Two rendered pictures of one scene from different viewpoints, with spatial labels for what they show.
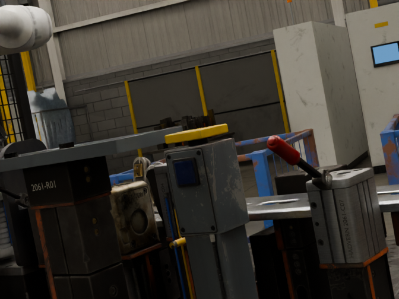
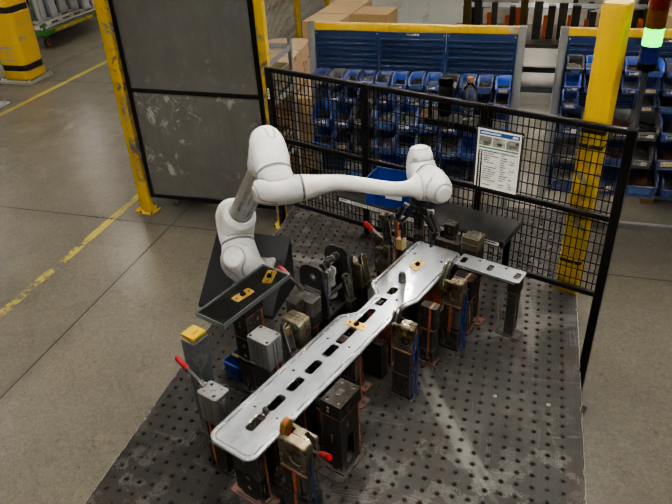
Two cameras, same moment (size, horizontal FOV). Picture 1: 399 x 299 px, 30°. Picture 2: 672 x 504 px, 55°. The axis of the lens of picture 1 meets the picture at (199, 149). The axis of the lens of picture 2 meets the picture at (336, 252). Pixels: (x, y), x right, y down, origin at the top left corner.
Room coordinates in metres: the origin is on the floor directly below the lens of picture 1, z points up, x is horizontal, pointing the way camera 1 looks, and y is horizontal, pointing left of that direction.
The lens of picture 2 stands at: (1.40, -1.75, 2.53)
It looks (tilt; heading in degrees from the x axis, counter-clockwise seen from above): 32 degrees down; 88
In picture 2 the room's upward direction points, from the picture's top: 3 degrees counter-clockwise
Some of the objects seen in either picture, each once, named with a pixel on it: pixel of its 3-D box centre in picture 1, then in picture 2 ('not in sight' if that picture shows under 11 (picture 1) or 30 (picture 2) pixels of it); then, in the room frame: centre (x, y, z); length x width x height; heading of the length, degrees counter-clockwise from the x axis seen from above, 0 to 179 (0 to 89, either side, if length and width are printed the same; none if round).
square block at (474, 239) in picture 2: not in sight; (471, 268); (2.08, 0.68, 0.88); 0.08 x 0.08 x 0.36; 52
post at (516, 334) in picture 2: not in sight; (512, 306); (2.21, 0.43, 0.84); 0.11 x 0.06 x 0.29; 142
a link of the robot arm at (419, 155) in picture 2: not in sight; (421, 165); (1.81, 0.53, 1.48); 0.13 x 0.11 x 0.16; 102
